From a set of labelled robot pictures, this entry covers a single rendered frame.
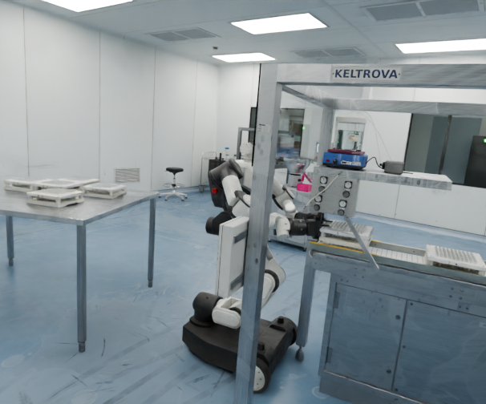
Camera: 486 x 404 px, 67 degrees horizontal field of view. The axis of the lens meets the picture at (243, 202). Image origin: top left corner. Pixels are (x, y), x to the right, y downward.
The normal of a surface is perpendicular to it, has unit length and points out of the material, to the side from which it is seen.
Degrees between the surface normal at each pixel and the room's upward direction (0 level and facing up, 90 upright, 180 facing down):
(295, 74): 90
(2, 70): 90
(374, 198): 90
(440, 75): 90
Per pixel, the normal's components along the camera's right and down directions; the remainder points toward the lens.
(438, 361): -0.42, 0.14
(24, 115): 0.82, 0.17
